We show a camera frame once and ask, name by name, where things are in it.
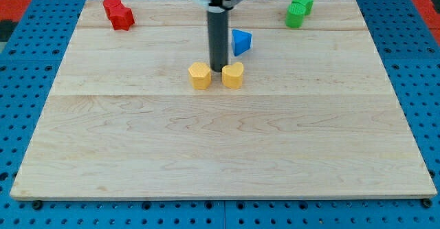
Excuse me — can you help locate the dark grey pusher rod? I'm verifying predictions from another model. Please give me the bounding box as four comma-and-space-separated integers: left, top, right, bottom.
207, 10, 229, 72

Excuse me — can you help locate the red cylinder block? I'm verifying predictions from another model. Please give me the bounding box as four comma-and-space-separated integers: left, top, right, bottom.
102, 0, 122, 19

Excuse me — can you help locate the red star block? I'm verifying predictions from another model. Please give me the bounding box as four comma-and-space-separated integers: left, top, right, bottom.
109, 6, 135, 31

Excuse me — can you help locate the light wooden board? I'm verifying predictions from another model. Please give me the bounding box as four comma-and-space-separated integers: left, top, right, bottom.
10, 0, 437, 201

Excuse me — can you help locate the green star block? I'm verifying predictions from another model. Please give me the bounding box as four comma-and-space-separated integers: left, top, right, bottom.
292, 0, 314, 15

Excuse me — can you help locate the blue triangle block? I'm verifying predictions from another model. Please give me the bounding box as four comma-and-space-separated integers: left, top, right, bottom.
232, 29, 252, 56

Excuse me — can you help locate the yellow heart block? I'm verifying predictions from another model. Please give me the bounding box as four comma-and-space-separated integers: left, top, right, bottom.
222, 62, 244, 89

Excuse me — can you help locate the green cylinder block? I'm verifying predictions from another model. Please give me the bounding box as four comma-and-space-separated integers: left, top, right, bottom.
285, 3, 306, 28

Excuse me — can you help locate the yellow pentagon block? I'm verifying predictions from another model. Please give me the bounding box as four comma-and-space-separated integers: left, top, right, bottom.
188, 62, 211, 90

